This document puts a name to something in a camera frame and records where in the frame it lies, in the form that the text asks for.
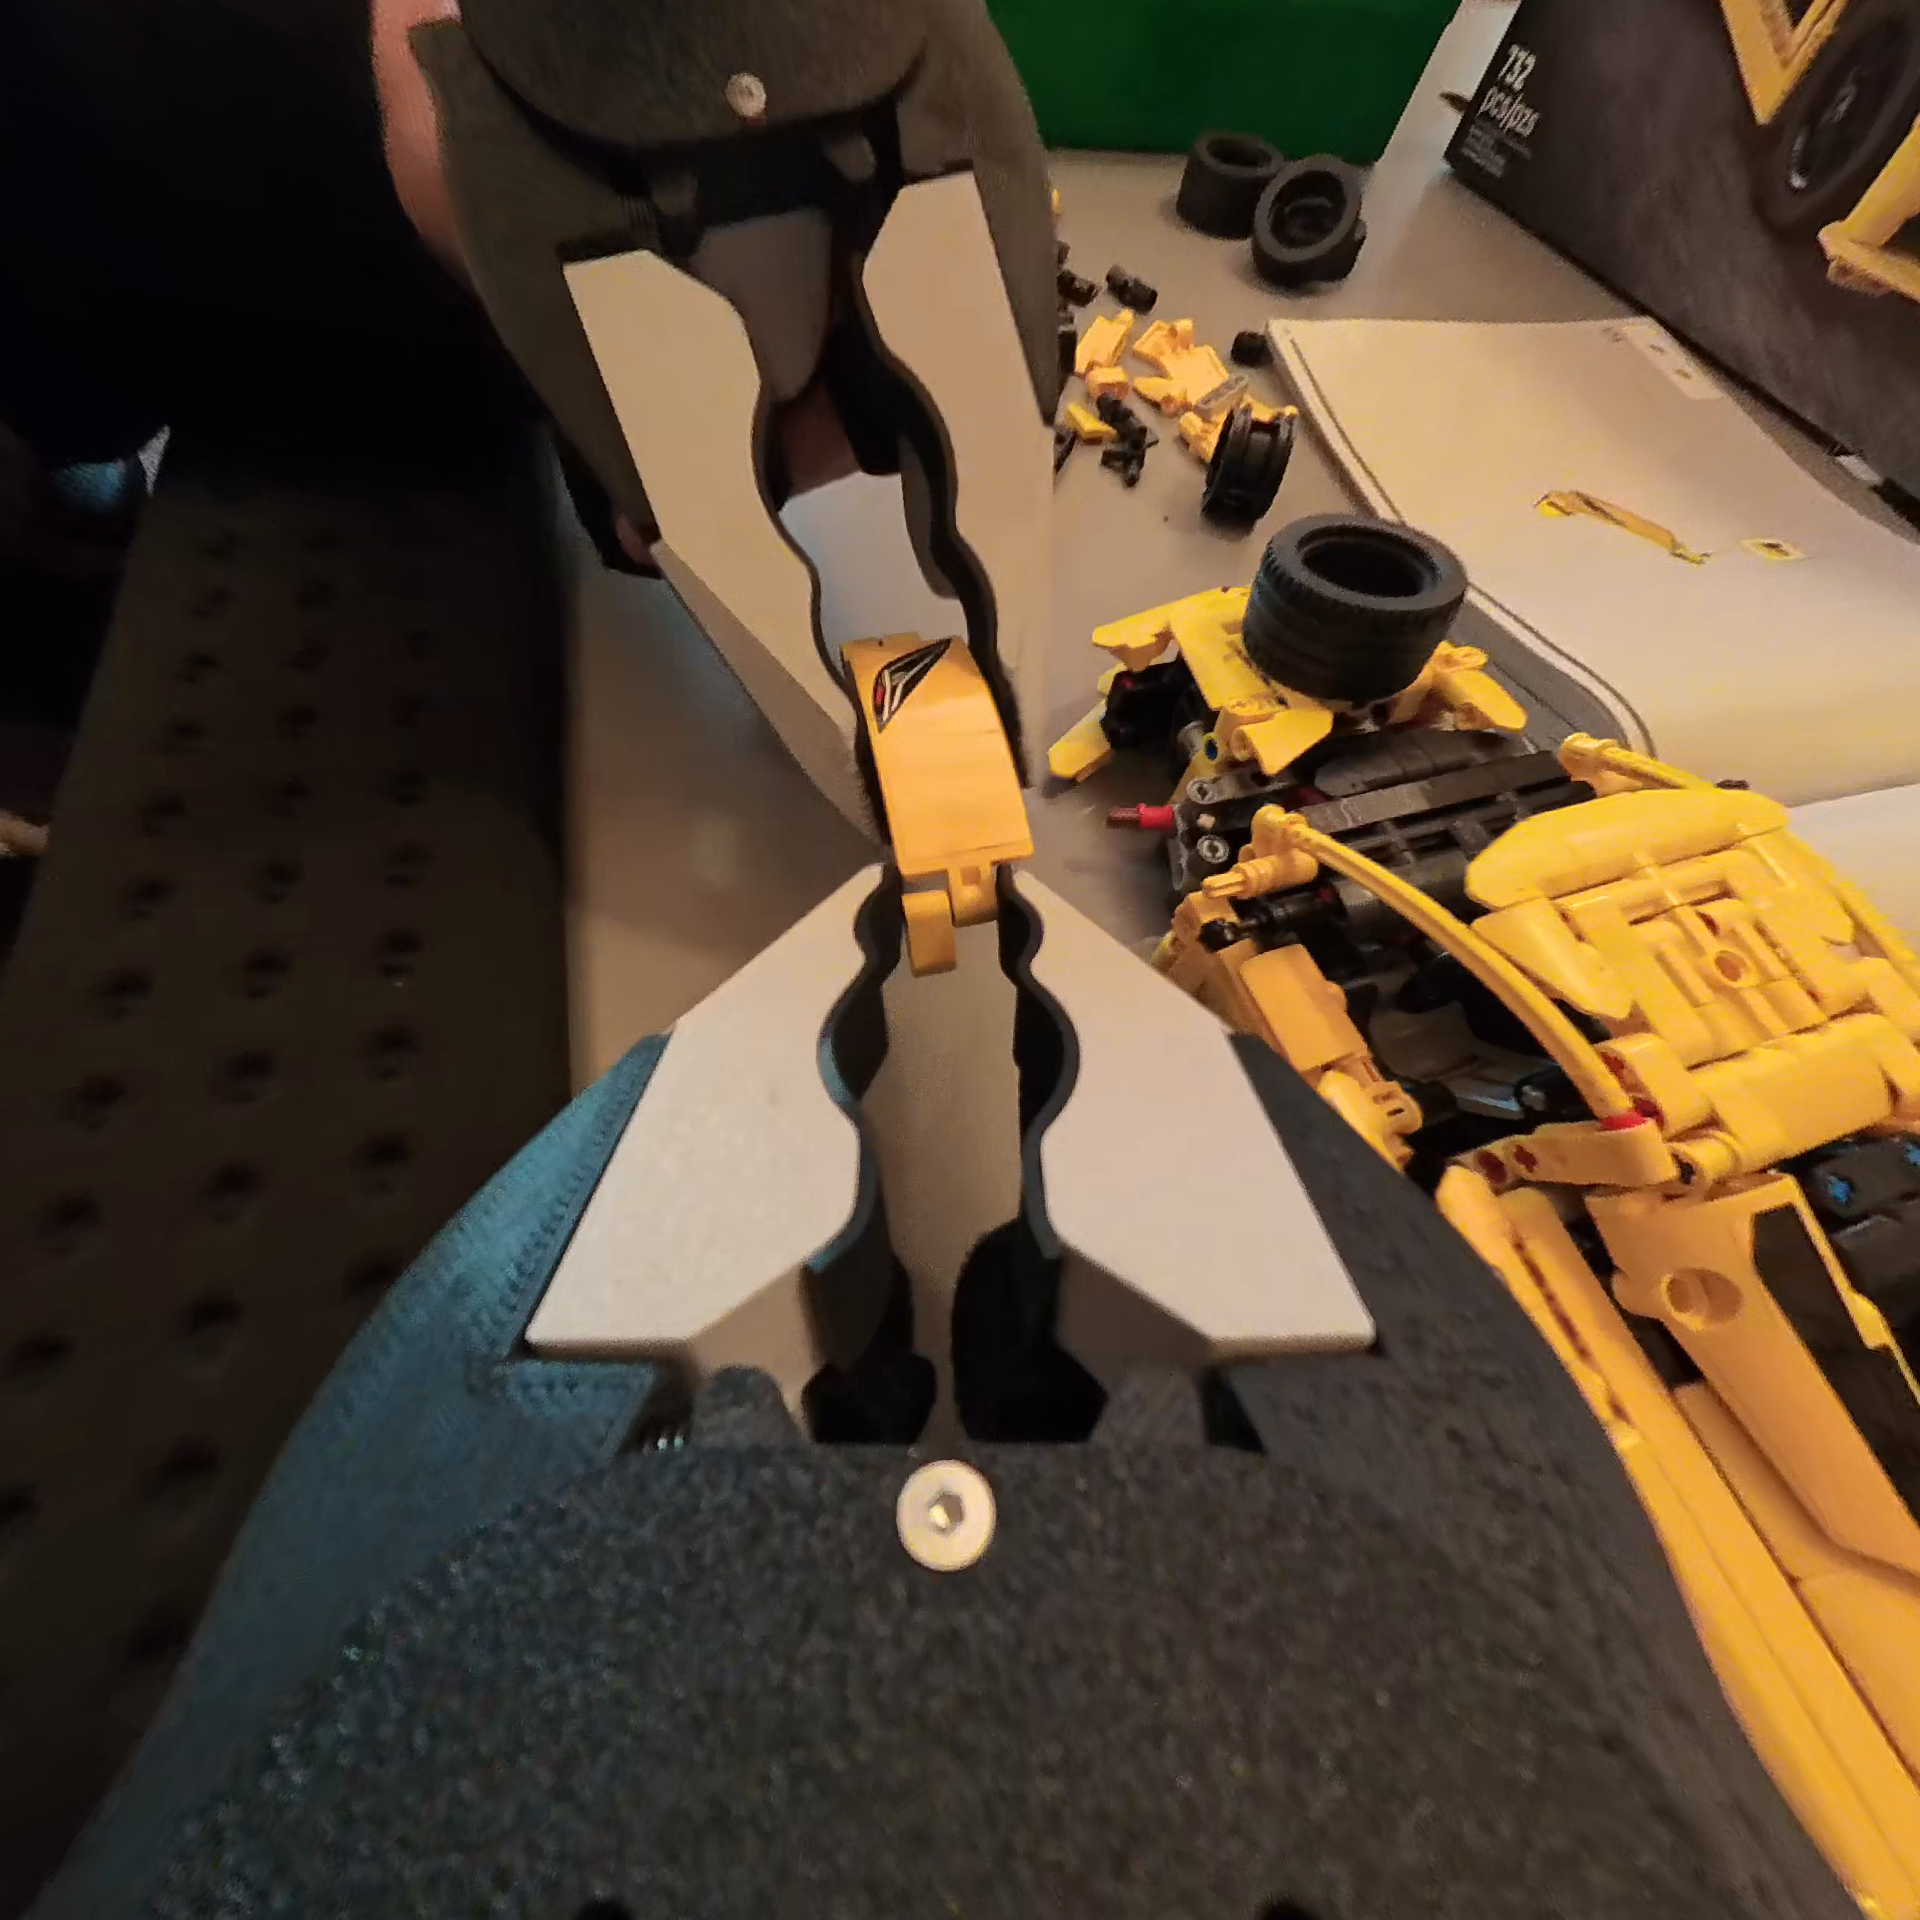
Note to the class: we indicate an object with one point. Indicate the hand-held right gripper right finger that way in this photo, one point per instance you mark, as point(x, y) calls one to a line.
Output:
point(1198, 1200)

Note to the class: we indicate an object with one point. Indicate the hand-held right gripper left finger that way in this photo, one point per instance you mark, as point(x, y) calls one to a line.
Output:
point(705, 1187)

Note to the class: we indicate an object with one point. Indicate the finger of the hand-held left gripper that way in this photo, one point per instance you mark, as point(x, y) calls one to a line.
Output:
point(974, 330)
point(660, 389)

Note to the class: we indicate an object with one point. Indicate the yellow toy brick panel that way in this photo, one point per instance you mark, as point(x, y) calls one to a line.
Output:
point(939, 764)

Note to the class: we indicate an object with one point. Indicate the yellow toy brick car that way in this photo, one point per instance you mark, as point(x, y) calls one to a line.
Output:
point(1651, 973)

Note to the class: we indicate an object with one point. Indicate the person's left forearm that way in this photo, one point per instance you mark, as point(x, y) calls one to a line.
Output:
point(181, 226)

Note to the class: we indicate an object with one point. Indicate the grey desk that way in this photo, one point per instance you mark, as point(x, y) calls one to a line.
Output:
point(689, 840)

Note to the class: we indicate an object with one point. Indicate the person's left hand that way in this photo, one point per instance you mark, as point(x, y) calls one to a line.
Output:
point(403, 118)

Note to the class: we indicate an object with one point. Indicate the pile of yellow black bricks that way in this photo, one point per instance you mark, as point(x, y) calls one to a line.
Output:
point(1154, 377)

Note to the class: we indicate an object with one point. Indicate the black toy tyre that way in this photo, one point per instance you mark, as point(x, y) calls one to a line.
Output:
point(1350, 608)
point(1307, 224)
point(1226, 184)

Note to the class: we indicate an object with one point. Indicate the small black toy wheel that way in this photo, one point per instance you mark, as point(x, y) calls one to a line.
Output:
point(1247, 460)

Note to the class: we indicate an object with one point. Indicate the green plastic bin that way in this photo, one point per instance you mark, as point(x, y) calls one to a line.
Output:
point(1198, 76)

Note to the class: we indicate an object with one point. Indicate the open instruction booklet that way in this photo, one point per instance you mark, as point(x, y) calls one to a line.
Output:
point(1575, 480)

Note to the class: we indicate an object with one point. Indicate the toy car set box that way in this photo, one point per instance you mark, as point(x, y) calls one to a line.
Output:
point(1651, 180)

